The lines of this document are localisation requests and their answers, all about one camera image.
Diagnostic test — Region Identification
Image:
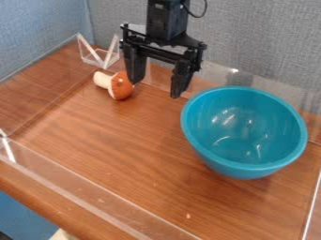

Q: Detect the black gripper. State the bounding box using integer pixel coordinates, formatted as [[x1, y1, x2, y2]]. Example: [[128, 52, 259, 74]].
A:
[[120, 22, 207, 98]]

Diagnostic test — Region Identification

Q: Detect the brown cap toy mushroom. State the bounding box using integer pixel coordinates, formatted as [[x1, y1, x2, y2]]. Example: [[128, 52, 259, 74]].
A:
[[92, 71, 133, 100]]

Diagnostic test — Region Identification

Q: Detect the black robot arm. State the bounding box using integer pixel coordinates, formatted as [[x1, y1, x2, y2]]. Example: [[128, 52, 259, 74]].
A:
[[120, 0, 207, 98]]

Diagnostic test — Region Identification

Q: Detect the blue plastic bowl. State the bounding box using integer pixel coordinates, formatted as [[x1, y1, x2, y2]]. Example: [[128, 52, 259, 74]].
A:
[[180, 86, 308, 179]]

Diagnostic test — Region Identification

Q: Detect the clear acrylic table barrier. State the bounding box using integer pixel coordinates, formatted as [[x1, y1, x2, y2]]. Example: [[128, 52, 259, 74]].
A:
[[0, 38, 321, 240]]

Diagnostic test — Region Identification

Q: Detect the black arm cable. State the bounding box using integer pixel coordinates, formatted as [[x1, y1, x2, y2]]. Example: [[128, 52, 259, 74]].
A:
[[179, 0, 208, 19]]

